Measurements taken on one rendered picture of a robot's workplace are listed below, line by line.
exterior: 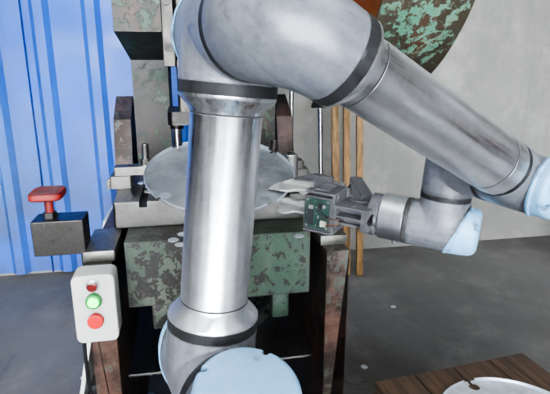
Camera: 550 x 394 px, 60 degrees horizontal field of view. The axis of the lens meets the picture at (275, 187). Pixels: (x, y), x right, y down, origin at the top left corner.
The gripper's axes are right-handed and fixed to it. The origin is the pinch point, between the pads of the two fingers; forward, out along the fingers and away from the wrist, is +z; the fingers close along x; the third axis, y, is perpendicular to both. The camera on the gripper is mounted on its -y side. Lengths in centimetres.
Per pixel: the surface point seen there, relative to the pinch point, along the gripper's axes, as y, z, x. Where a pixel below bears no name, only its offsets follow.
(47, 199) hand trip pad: 19.8, 38.0, 3.7
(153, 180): 9.9, 21.1, -0.6
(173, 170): 5.0, 20.2, -1.7
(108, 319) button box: 20.2, 23.6, 24.2
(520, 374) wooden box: -27, -47, 39
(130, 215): 2.6, 34.2, 11.2
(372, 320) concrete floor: -94, 0, 77
